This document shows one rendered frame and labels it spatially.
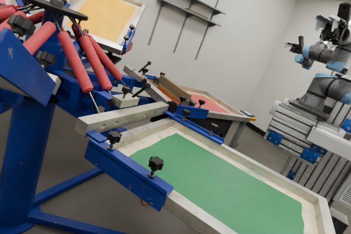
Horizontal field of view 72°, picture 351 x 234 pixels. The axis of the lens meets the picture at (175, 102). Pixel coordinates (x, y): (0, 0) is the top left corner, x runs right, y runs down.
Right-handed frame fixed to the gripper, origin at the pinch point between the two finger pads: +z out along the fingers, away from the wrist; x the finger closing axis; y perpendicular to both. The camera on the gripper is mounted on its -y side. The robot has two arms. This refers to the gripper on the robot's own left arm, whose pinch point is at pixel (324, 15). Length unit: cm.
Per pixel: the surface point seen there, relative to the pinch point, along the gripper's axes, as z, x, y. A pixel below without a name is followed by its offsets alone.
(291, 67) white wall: -367, 223, -16
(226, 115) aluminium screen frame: -30, 59, 62
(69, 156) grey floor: 41, 164, 147
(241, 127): -74, 76, 75
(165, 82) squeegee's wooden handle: 3, 97, 52
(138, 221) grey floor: 5, 80, 158
